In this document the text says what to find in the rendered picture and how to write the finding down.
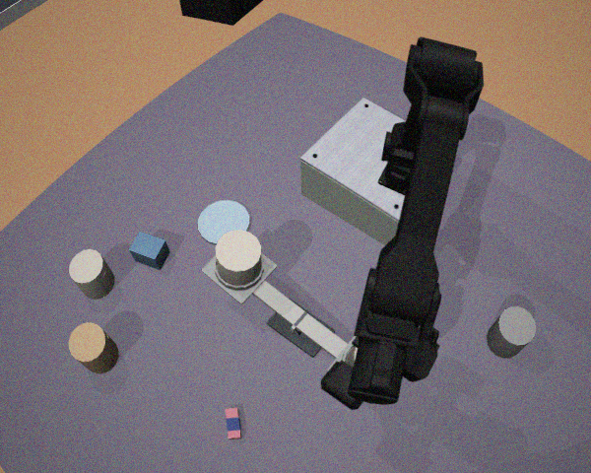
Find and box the olive-brown cylinder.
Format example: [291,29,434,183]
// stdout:
[68,322,119,374]

